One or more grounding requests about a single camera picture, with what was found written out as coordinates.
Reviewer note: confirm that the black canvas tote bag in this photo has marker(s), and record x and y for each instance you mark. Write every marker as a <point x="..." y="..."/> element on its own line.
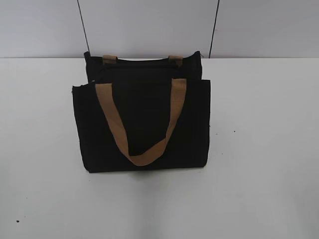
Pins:
<point x="141" y="93"/>

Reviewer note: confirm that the tan rear bag handle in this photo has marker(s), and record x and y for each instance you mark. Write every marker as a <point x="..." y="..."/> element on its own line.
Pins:
<point x="110" y="59"/>

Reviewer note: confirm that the tan front bag handle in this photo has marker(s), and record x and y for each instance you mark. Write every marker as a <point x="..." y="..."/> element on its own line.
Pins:
<point x="104" y="94"/>

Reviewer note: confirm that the tan bag handle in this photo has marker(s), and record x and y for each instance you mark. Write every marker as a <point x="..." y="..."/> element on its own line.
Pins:
<point x="104" y="94"/>
<point x="110" y="59"/>

